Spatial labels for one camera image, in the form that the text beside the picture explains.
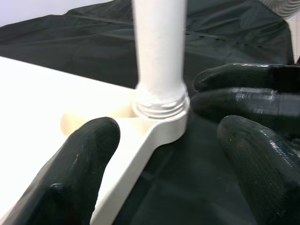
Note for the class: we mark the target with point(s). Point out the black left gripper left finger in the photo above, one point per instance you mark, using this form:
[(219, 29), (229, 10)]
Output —
[(65, 178)]

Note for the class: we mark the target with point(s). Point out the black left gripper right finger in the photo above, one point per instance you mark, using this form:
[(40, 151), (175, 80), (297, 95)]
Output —
[(262, 168)]

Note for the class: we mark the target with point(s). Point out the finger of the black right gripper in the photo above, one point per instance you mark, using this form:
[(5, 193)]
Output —
[(246, 75), (246, 105)]

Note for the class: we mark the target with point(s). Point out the white plastic table top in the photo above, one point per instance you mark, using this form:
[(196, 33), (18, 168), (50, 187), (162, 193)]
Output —
[(47, 98)]

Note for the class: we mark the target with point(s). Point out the white plastic table leg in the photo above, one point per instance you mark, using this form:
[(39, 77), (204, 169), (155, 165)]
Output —
[(161, 47)]

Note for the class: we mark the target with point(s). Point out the white standing fan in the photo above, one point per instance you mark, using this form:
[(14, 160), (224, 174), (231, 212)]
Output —
[(283, 8)]

